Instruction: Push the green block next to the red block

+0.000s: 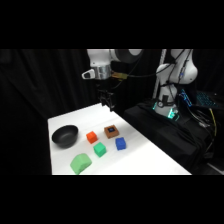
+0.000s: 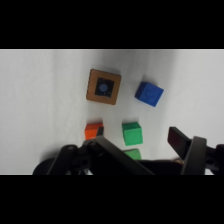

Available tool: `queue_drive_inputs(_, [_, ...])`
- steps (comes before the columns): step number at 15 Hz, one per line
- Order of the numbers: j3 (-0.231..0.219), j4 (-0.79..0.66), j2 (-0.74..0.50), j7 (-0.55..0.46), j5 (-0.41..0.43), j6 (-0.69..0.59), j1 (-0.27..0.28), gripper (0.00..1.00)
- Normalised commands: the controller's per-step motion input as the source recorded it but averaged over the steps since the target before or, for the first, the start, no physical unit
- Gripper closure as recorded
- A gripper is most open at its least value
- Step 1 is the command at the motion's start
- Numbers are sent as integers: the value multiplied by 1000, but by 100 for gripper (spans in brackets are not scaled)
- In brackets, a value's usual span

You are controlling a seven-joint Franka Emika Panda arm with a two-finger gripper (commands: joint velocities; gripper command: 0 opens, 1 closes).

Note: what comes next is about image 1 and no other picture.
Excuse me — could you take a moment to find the black bowl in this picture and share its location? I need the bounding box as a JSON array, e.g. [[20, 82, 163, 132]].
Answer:
[[51, 124, 80, 150]]

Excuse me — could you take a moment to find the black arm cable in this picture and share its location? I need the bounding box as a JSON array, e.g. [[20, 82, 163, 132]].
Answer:
[[111, 49, 194, 81]]

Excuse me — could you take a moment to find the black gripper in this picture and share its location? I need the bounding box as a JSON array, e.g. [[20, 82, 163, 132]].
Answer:
[[96, 78, 117, 112]]

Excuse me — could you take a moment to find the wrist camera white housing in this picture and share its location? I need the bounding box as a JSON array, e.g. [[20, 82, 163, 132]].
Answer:
[[81, 69, 98, 80]]

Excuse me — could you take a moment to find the red block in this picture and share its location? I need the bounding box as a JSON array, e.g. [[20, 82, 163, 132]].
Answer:
[[85, 130, 99, 145]]

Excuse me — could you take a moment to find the blue block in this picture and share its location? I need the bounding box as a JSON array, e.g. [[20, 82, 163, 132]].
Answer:
[[115, 137, 128, 151]]

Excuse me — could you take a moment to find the black robot stand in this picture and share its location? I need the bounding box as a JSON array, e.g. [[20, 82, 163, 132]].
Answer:
[[123, 101, 224, 176]]

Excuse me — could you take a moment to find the light green arched block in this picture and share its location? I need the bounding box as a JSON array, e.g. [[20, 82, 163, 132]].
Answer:
[[69, 153, 93, 175]]

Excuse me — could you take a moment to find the brown block with dark square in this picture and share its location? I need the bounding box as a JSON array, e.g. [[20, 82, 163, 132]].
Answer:
[[103, 124, 121, 140]]

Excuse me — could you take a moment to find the yellow cable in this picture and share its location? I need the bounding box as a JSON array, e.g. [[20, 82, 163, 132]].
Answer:
[[209, 108, 218, 138]]

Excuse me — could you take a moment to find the black curtain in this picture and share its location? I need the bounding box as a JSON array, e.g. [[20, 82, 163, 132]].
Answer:
[[0, 49, 224, 176]]

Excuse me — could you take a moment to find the small green block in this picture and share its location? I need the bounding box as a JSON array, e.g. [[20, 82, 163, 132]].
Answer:
[[92, 142, 108, 158]]

